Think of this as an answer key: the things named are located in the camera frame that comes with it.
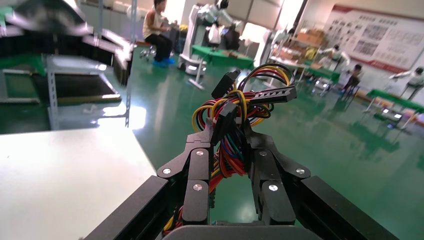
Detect stacked cardboard boxes on shelf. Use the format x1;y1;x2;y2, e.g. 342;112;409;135
296;29;327;48

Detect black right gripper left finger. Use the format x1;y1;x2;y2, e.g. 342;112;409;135
157;117;216;226

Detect white humanoid robot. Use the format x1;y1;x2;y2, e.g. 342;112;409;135
389;66;424;100
317;44;352;72
178;0;244;75

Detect green covered table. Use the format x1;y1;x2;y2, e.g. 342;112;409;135
364;88;424;130
191;44;255;90
304;66;342;97

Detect metal rack shelf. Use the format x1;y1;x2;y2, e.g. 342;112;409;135
0;0;135;131

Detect seated person in white top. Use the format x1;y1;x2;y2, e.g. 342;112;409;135
142;0;176;69

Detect wall poster board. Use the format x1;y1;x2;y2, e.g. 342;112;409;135
322;4;424;74

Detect power supply with coloured wires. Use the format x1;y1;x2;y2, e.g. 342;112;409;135
162;62;298;233

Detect seated person in dark clothes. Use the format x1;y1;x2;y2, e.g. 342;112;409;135
341;63;365;97

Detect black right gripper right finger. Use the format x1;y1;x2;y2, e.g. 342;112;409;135
243;119;312;226

